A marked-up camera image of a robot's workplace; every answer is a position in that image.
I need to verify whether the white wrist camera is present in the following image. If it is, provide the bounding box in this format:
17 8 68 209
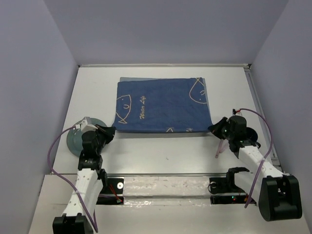
74 117 98 133
232 109 243 116

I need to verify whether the dark blue mug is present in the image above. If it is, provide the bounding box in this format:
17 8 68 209
246 127 261 149

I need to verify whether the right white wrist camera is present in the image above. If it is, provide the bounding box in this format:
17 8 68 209
232 109 243 116

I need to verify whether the teal ceramic plate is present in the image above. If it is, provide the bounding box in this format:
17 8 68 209
66 117 107 157

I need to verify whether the pink handled fork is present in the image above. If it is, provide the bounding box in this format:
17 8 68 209
215 139 224 158

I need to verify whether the blue embroidered cloth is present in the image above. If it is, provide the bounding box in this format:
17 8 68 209
113 77 212 133

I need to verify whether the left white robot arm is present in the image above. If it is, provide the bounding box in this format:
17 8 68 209
47 124 116 234

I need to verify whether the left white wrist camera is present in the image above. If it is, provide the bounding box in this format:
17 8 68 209
74 117 98 133

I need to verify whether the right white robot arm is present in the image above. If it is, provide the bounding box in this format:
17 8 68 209
208 115 303 221

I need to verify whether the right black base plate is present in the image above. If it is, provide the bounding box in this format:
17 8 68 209
207 177 248 205

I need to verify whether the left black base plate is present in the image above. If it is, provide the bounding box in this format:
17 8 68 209
97 177 124 205

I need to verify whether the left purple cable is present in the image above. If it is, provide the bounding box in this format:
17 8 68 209
48 125 121 234

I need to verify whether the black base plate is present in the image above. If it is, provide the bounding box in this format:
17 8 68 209
97 177 124 205
207 177 248 205

